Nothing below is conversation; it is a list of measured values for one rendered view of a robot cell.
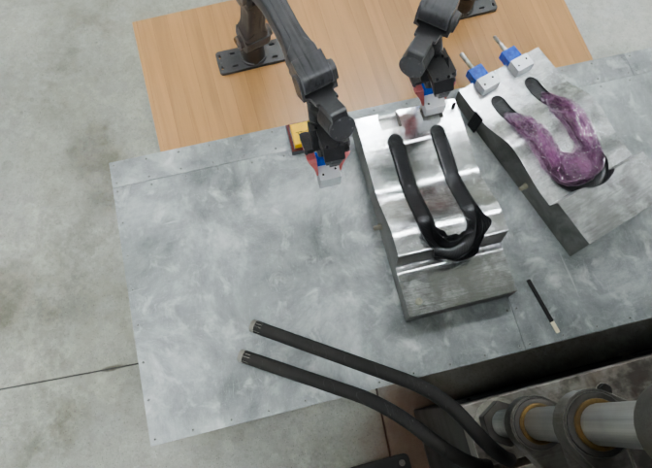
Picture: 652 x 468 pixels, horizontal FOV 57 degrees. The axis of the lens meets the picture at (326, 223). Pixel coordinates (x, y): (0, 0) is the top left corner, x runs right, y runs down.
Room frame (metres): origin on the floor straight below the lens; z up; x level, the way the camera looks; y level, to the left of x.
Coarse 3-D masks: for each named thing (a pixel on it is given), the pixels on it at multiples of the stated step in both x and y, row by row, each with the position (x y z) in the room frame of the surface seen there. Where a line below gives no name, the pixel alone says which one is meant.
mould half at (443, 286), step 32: (416, 128) 0.70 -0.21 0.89; (448, 128) 0.70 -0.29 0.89; (384, 160) 0.61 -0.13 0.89; (416, 160) 0.61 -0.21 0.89; (384, 192) 0.52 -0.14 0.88; (448, 192) 0.53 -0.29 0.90; (480, 192) 0.53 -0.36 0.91; (384, 224) 0.44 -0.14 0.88; (416, 224) 0.43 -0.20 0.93; (448, 224) 0.44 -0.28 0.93; (416, 256) 0.37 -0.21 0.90; (480, 256) 0.39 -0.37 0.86; (416, 288) 0.30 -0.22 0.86; (448, 288) 0.31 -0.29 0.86; (480, 288) 0.31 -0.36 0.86; (512, 288) 0.31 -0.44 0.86
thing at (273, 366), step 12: (240, 360) 0.12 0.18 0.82; (252, 360) 0.12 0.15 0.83; (264, 360) 0.12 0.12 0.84; (276, 360) 0.12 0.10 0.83; (276, 372) 0.10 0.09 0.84; (288, 372) 0.10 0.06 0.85; (300, 372) 0.10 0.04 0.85; (312, 384) 0.08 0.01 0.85; (324, 384) 0.08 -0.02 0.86; (336, 384) 0.08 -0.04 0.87; (348, 384) 0.08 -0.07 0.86; (348, 396) 0.05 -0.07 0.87
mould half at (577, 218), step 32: (544, 64) 0.92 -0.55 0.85; (480, 96) 0.82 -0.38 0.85; (512, 96) 0.82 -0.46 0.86; (576, 96) 0.81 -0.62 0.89; (480, 128) 0.74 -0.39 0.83; (512, 128) 0.72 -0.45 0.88; (608, 128) 0.73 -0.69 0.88; (512, 160) 0.64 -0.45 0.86; (608, 160) 0.65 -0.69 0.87; (640, 160) 0.63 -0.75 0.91; (544, 192) 0.55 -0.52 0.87; (576, 192) 0.54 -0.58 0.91; (608, 192) 0.55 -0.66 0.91; (640, 192) 0.55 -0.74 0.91; (576, 224) 0.46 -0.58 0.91; (608, 224) 0.47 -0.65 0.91
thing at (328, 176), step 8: (320, 160) 0.57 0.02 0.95; (320, 168) 0.54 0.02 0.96; (328, 168) 0.55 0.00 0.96; (336, 168) 0.55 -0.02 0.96; (320, 176) 0.53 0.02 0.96; (328, 176) 0.53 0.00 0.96; (336, 176) 0.53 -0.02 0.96; (320, 184) 0.52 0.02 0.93; (328, 184) 0.52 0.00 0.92; (336, 184) 0.53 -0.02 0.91
